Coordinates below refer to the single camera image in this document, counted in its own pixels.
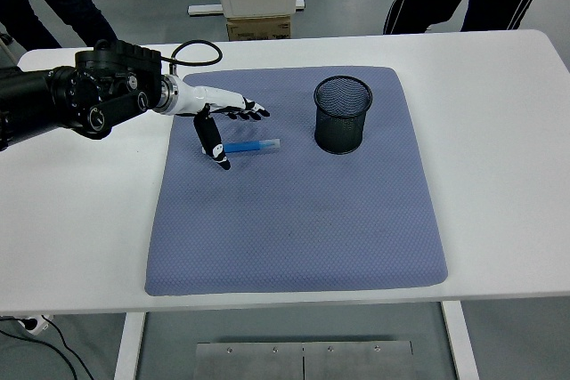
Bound white table leg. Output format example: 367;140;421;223
441;301;480;380
113;311;147;380

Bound grey metal plate with screws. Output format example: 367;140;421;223
195;340;414;380

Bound blue marker with clear cap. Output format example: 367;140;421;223
200;138;282;156

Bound black floor cable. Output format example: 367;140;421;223
0;328;77;380
44;318;97;380

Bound grey stand leg with caster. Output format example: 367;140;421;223
0;30;17;65

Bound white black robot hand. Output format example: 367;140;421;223
173;78;272;173

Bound black mesh pen holder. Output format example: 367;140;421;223
313;76;374;155

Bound white power strip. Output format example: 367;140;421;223
17;313;55;336

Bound brown cardboard box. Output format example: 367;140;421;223
225;14;293;42

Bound blue-grey padded mat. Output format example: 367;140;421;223
144;66;450;296

